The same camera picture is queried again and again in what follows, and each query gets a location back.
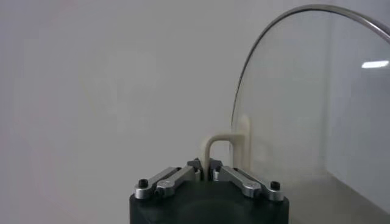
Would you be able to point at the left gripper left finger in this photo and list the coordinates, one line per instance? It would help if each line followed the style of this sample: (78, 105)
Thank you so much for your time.
(176, 179)

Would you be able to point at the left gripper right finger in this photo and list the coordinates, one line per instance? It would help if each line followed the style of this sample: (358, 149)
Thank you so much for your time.
(240, 179)

